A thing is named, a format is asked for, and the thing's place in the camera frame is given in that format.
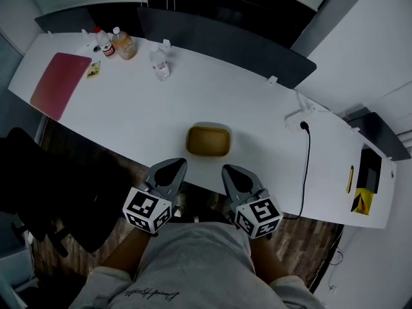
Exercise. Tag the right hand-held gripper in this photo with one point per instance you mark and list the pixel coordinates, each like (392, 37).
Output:
(259, 216)

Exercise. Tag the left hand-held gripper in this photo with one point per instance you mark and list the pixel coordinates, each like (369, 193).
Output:
(145, 209)

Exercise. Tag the yellow rectangular tray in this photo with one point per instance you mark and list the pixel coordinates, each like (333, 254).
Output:
(208, 140)

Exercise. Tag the person's left forearm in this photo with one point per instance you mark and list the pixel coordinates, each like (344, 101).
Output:
(127, 253)

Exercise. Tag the person's right forearm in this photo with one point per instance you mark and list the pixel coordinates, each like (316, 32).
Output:
(268, 259)

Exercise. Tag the person's left shoe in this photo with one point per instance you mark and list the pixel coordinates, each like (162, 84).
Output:
(182, 203)

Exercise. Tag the person's shoe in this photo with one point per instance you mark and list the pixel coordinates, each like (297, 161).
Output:
(182, 203)
(213, 201)

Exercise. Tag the person's right shoe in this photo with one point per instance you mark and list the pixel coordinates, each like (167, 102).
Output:
(213, 201)

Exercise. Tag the person's black trousers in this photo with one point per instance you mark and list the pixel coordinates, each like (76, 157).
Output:
(206, 212)

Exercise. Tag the white power strip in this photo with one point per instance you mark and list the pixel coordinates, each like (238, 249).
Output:
(296, 117)

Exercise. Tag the white table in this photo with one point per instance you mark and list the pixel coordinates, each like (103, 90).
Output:
(193, 92)

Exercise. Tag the person's grey shirt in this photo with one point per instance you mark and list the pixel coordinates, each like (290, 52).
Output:
(196, 269)

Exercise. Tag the yellow pen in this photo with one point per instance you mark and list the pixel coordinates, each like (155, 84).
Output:
(350, 179)

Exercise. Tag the clear water bottle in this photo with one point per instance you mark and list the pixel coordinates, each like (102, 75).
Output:
(159, 64)

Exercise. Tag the black office chair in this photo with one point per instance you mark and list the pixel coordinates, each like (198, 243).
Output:
(48, 179)

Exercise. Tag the yellow and black box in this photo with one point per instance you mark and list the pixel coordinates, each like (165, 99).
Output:
(363, 202)

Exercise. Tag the small yellow card packet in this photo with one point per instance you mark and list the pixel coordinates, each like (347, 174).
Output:
(93, 70)

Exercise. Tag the dark grey desk partition panel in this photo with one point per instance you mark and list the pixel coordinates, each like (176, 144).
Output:
(386, 137)
(225, 50)
(64, 19)

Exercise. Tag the amber drink bottle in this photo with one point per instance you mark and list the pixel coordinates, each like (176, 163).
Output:
(125, 45)

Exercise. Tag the red flat mat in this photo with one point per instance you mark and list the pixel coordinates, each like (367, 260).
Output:
(59, 85)

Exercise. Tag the red-label water bottle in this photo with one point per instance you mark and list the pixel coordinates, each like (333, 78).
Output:
(105, 45)

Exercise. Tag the dark window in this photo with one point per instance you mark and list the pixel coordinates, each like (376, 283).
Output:
(257, 11)

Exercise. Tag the white low cabinet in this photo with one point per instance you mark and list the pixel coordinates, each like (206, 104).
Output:
(13, 269)

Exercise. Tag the white wall socket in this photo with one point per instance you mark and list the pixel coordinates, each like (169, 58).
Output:
(333, 289)

